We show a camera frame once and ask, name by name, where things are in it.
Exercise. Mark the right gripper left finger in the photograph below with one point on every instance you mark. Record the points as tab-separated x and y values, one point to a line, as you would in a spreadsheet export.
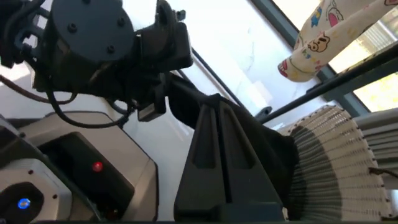
199	186

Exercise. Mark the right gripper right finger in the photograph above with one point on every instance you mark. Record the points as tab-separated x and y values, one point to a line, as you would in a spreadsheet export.
248	186

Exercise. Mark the black garment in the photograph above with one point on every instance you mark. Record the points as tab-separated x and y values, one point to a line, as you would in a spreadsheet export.
267	149

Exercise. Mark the cream printed garment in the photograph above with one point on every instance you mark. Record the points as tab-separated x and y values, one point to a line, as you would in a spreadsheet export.
323	40

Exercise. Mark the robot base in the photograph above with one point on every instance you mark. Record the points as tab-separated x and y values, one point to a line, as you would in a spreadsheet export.
93	149

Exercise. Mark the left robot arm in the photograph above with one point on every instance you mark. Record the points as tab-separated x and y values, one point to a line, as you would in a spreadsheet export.
90	34

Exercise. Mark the white laundry basket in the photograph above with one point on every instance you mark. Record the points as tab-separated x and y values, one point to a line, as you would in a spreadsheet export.
335	161

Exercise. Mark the black clothes rack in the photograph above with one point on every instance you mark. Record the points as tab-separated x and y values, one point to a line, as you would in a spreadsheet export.
357	69

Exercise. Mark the window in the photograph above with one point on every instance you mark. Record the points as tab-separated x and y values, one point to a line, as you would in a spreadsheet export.
373	96

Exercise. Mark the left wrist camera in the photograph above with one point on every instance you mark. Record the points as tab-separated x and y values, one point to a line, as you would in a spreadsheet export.
150	112

